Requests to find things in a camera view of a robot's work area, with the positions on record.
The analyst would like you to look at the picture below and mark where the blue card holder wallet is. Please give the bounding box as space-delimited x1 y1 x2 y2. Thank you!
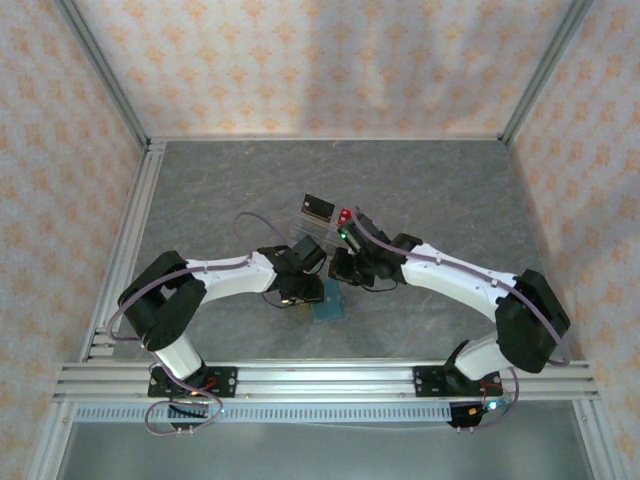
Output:
310 279 347 325

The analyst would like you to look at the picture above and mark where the clear acrylic card stand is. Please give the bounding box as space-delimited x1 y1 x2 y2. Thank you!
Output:
287 209 351 256

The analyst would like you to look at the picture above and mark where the black credit card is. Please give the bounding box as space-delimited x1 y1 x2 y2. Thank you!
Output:
300 193 336 225

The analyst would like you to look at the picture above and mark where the black base controller board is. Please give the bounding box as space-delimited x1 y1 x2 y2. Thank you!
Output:
448 397 511 432
167 399 211 432

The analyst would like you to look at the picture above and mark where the grey sheet metal panel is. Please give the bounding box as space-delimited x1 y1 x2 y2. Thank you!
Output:
59 422 596 480

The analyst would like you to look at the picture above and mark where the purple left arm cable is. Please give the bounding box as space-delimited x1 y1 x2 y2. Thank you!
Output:
107 212 296 437

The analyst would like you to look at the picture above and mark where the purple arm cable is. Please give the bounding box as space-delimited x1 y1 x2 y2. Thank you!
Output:
352 205 572 435
107 212 296 437

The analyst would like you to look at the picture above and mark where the wide aluminium frame rail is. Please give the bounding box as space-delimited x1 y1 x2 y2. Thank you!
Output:
52 359 600 402

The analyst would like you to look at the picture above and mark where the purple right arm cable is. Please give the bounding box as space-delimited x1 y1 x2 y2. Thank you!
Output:
352 205 572 435

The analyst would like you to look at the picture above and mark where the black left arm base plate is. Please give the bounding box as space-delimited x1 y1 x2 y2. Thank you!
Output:
147 366 239 400

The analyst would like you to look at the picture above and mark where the slotted grey cable duct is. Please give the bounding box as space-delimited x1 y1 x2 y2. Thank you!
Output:
74 404 454 425

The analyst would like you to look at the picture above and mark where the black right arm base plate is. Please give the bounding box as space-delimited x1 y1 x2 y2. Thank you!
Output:
412 363 503 400

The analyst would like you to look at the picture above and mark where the thin aluminium table edge rail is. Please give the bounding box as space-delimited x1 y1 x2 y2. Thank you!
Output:
149 132 507 143

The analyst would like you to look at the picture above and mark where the aluminium side frame rail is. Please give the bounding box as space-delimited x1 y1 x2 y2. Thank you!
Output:
79 139 167 362

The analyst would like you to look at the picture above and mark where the aluminium frame post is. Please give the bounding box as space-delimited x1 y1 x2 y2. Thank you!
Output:
53 0 152 147
499 0 596 146

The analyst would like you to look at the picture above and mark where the aluminium frame leg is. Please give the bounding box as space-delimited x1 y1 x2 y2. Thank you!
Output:
572 398 619 480
27 399 76 480

